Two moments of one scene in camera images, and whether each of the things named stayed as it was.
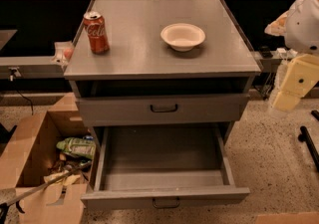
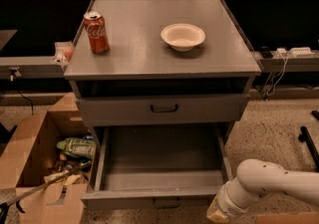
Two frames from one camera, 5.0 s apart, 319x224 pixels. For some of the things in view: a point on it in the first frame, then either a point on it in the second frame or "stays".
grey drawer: [162, 167] stays
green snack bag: [78, 146] stays
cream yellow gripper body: [303, 29] → [226, 202]
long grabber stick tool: [4, 206] stays
